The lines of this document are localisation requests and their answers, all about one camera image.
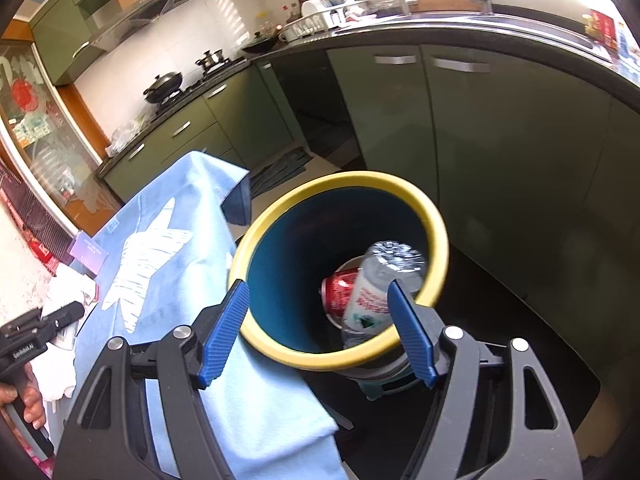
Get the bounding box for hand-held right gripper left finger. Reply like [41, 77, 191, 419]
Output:
[52, 278, 251, 480]

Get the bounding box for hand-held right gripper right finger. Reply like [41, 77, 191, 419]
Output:
[387, 280, 585, 480]

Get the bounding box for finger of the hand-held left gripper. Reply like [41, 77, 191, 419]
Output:
[39, 301, 86, 335]

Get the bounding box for white tissue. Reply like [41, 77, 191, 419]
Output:
[42, 262, 98, 401]

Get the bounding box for clear bottle with white label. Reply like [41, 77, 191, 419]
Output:
[341, 241, 427, 352]

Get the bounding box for purple cardboard box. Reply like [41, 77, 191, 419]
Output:
[69, 230, 110, 277]

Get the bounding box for red soda can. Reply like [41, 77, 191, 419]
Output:
[321, 269, 362, 316]

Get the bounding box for yellow rim trash bin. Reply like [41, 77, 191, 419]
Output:
[227, 171, 449, 401]

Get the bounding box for person's left hand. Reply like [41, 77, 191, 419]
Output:
[0, 362, 48, 431]

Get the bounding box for checked apron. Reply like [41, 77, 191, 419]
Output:
[0, 160, 76, 276]

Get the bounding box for blue star tablecloth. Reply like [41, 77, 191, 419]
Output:
[75, 150, 351, 480]

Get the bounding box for dark striped floor mat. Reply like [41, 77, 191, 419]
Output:
[247, 147, 313, 201]

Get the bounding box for glass sliding door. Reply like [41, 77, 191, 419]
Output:
[0, 42, 123, 241]

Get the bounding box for green lower cabinets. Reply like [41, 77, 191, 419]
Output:
[97, 42, 640, 361]

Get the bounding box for green cabinets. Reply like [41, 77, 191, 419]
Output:
[27, 0, 256, 86]
[97, 42, 640, 361]

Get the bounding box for plastic bags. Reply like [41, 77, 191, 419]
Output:
[105, 117, 151, 156]

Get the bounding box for gas stove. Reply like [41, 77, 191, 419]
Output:
[145, 57, 251, 111]

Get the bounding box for black wok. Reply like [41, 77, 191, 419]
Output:
[143, 72, 184, 103]

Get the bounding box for steel pot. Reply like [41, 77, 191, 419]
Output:
[195, 49, 226, 72]

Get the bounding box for green upper cabinets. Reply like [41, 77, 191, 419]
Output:
[27, 0, 256, 86]

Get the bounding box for black pan with lid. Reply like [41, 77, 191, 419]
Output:
[241, 30, 278, 56]

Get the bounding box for black kitchen countertop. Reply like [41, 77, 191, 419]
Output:
[95, 7, 640, 181]

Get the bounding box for steel range hood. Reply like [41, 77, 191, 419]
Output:
[90, 0, 211, 53]

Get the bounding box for white dish rack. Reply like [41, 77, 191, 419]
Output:
[282, 0, 373, 41]

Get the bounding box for steel sink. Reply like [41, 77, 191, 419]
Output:
[480, 10, 596, 51]

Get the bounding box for red box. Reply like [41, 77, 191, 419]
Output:
[585, 9, 618, 46]

